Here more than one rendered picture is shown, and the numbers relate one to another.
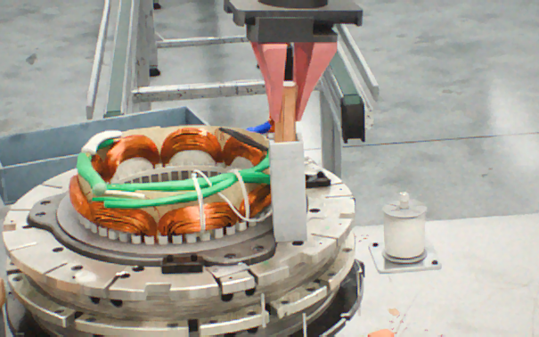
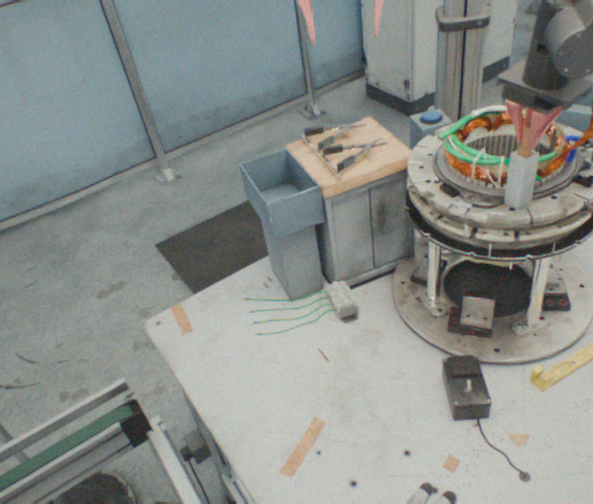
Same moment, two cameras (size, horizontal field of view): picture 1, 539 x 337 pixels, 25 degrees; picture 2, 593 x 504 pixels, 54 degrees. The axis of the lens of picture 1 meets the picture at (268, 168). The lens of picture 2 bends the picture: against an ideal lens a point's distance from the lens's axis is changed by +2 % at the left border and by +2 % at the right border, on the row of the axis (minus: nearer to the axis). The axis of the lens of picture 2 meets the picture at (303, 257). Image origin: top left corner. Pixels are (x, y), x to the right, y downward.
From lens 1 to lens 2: 0.63 m
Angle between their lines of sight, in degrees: 58
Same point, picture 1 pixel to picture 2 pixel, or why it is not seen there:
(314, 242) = (519, 213)
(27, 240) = (428, 144)
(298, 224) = (515, 200)
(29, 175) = not seen: hidden behind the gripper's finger
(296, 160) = (520, 168)
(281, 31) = (515, 96)
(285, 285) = (492, 225)
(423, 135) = not seen: outside the picture
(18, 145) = not seen: hidden behind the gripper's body
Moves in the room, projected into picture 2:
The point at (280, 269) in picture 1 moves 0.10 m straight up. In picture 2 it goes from (480, 216) to (486, 161)
